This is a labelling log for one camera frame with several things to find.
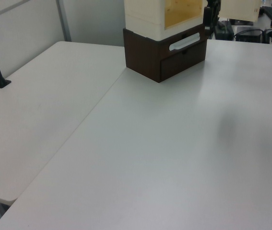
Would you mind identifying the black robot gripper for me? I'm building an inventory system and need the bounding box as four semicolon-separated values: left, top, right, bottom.
203;0;223;31

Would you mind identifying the cream drawer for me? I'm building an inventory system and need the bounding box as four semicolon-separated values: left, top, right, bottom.
218;0;261;23

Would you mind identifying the cream plastic cabinet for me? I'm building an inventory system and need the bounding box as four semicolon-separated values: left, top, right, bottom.
124;0;204;41

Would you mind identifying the dark green device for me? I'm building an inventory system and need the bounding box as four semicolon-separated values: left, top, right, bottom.
213;20;235;40

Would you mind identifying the black electronics box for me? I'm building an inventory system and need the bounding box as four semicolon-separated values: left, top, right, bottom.
236;26;264;43

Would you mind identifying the dark brown drawer front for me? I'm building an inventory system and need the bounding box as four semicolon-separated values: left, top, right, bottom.
159;47;207;81

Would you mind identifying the dark brown drawer box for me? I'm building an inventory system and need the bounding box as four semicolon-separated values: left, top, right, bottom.
122;24;208;83

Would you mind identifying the white drawer handle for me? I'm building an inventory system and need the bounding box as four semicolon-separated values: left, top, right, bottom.
168;33;202;52

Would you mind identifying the grey metal partition post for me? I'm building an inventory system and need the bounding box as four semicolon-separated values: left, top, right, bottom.
56;0;72;43

